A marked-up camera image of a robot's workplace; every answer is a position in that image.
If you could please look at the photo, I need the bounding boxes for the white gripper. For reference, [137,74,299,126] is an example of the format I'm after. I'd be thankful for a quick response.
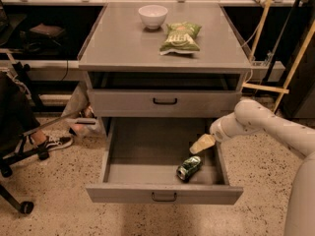
[190,113,239,154]

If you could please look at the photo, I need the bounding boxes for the green soda can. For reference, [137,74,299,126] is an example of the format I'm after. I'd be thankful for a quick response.
[176,155,202,182]

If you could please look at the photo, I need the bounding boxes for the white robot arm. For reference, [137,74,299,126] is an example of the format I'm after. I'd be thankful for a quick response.
[190,99,315,236]

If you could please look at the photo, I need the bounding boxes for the grey drawer cabinet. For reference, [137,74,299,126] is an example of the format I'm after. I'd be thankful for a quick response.
[79,2,250,130]

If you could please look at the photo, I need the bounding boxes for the closed grey upper drawer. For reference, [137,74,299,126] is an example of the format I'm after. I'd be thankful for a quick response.
[88,89,241,118]

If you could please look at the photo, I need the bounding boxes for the green chip bag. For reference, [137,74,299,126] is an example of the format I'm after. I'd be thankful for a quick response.
[159,22,202,55]

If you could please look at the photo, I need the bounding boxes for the white ceramic bowl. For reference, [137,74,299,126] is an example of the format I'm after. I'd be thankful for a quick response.
[138,5,168,30]

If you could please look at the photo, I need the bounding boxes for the black and white sneaker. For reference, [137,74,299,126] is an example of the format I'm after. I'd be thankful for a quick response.
[37,137,73,151]

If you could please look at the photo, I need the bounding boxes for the seated person dark trousers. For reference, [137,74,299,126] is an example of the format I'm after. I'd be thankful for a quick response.
[0,72,40,151]

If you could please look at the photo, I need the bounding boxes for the dark box on shelf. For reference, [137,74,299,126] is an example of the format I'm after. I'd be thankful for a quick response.
[29,24,66,39]

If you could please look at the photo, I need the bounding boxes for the black office chair base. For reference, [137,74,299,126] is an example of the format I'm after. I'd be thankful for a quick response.
[0,136,49,214]

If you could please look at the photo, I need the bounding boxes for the black upper drawer handle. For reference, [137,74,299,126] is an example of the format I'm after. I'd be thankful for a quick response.
[153,97,178,105]

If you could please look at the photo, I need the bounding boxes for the black drawer handle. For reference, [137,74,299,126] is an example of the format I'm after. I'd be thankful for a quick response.
[153,97,178,105]
[151,192,177,203]

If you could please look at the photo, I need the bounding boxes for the black lower drawer handle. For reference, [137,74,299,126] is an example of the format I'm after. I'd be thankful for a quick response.
[151,192,177,203]

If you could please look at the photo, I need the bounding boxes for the wooden frame stand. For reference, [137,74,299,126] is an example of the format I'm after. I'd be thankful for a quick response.
[241,0,315,114]

